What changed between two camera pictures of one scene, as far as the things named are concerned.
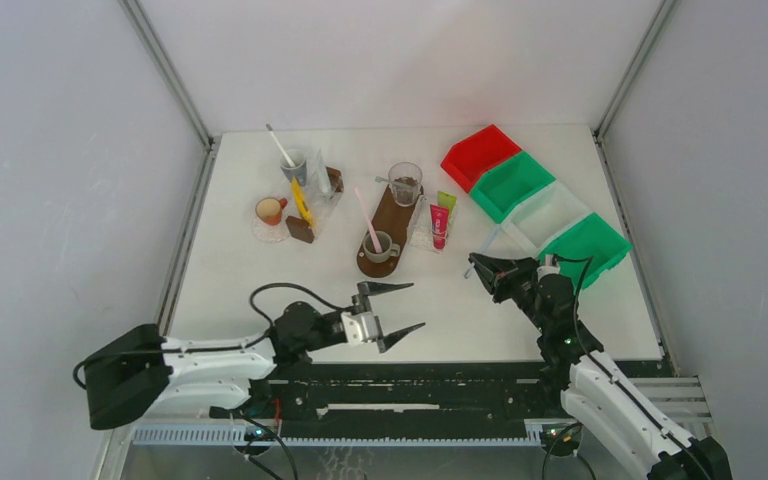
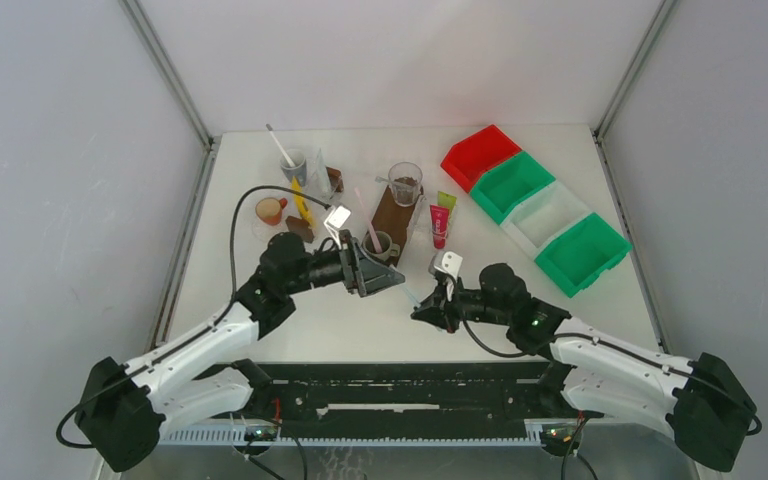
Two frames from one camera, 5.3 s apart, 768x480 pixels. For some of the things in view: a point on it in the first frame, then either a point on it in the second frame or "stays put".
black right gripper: x=496 y=266 -> x=439 y=310
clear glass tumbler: x=405 y=180 stays put
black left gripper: x=360 y=302 -> x=356 y=266
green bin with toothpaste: x=587 y=249 stays put
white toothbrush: x=484 y=249 -> x=415 y=301
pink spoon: x=369 y=222 stays put
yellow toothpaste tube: x=302 y=203 stays put
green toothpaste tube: x=447 y=201 stays put
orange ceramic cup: x=269 y=210 stays put
